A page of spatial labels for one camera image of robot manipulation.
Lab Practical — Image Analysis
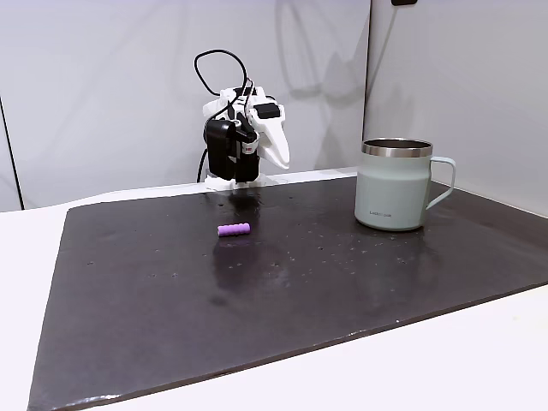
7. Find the black base cable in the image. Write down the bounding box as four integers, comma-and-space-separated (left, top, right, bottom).
195, 148, 209, 184

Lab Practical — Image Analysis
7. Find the black camera cable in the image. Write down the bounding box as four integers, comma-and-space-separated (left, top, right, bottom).
193, 50, 257, 100

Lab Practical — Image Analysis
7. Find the purple pen grip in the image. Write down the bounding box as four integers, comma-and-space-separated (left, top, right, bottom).
217, 222, 252, 239

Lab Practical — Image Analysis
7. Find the black oval camera box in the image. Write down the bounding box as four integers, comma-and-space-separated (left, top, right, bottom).
204, 118, 238, 181

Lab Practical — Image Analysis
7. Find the black table mat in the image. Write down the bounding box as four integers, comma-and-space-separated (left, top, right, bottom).
27, 176, 548, 411

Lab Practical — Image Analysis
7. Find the pale green steel mug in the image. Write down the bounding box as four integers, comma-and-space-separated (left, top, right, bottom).
354, 137, 457, 232

